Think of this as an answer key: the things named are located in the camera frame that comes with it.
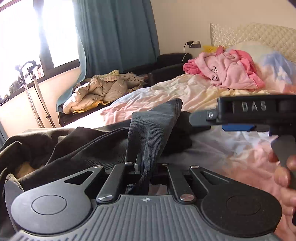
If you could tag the quilted white headboard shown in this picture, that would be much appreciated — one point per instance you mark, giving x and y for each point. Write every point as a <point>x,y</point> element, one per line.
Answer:
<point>279,38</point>

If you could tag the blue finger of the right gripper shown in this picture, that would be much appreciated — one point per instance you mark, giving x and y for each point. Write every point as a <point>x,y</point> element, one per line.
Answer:
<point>237,127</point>

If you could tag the pink garment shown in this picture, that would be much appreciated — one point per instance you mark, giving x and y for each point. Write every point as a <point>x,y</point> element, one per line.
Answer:
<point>234,69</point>

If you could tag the right blue curtain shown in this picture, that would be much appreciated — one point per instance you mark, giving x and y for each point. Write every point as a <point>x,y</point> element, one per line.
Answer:
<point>114,35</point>

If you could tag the person's right hand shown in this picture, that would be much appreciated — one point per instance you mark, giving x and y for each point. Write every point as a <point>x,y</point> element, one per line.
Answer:
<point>282,177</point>

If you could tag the black sofa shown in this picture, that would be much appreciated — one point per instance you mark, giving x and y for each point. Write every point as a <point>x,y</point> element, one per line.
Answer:
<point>167,67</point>

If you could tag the yellow item by headboard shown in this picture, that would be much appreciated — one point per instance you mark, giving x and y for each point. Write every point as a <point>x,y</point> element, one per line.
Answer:
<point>209,48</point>

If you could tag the beige puffer jacket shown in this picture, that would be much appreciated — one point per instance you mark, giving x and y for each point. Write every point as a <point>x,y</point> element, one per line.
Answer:
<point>94,93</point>

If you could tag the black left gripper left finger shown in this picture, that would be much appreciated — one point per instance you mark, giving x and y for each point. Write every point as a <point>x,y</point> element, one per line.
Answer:
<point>63,204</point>

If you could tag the white patterned blanket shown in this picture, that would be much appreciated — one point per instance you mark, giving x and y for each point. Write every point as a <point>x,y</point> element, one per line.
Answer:
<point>131,79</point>

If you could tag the black garment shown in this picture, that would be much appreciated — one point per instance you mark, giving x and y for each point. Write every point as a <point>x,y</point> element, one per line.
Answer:
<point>33,159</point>

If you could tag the black framed window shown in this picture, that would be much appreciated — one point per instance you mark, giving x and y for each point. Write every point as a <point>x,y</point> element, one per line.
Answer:
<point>41,31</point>

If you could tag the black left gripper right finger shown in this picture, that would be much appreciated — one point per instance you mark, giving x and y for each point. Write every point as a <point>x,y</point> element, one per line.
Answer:
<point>228,206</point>

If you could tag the wall power outlet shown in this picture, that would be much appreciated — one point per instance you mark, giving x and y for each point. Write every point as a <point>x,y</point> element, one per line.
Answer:
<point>194,44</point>

